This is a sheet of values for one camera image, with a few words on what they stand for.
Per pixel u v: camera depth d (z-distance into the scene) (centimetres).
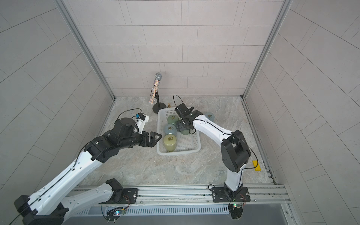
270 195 73
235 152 46
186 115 64
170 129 87
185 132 84
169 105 108
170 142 83
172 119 91
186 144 89
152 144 59
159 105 108
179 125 77
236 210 68
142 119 60
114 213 65
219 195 71
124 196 69
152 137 59
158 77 89
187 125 62
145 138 58
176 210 105
